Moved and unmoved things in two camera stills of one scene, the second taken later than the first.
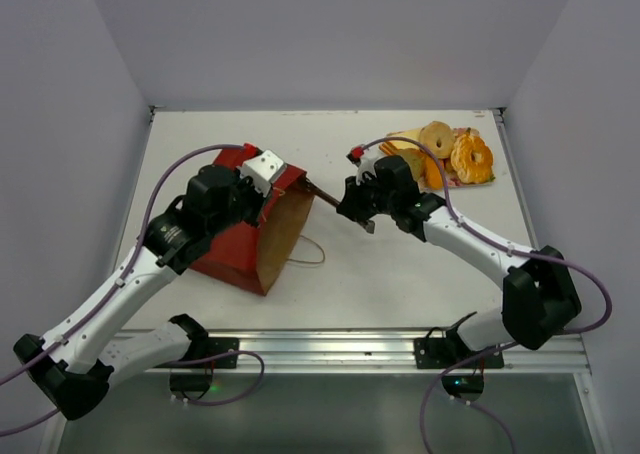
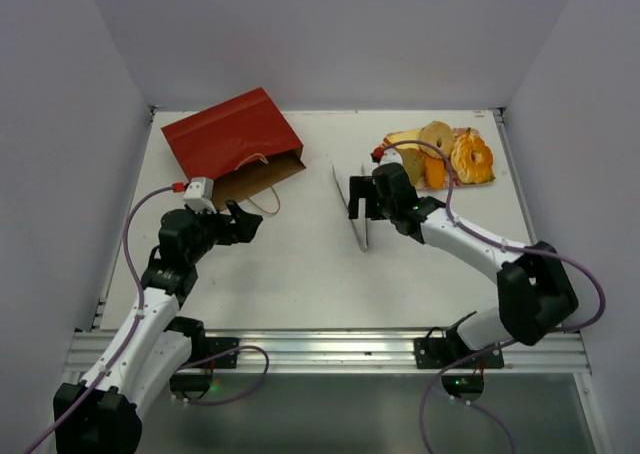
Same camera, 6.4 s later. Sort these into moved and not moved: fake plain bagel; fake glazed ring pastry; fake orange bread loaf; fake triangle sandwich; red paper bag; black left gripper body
Moved: red paper bag; black left gripper body
Not moved: fake glazed ring pastry; fake triangle sandwich; fake orange bread loaf; fake plain bagel
